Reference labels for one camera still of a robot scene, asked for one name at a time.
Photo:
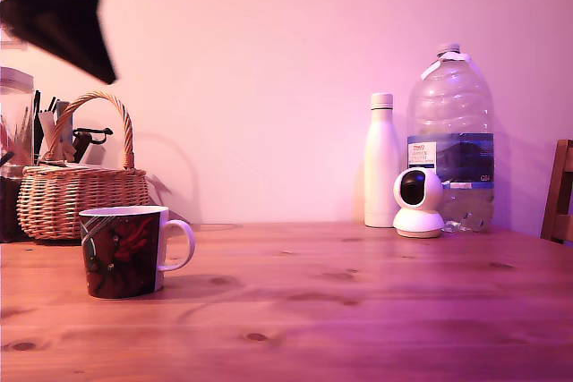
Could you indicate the white card sheet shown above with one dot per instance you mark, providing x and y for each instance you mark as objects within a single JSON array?
[{"x": 47, "y": 129}]

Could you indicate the black clip tool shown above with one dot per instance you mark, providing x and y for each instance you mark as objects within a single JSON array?
[{"x": 87, "y": 138}]

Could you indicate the glass jar with pale lid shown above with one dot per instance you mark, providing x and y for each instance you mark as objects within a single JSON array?
[{"x": 13, "y": 122}]

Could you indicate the mug with dark red print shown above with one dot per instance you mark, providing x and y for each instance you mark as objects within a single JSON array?
[{"x": 121, "y": 257}]

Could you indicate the white insulated bottle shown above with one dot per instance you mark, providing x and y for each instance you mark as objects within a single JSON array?
[{"x": 380, "y": 167}]

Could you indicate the large clear plastic water bottle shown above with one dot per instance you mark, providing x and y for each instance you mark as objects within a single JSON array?
[{"x": 452, "y": 131}]

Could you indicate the small white round camera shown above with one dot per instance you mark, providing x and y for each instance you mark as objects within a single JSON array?
[{"x": 418, "y": 203}]

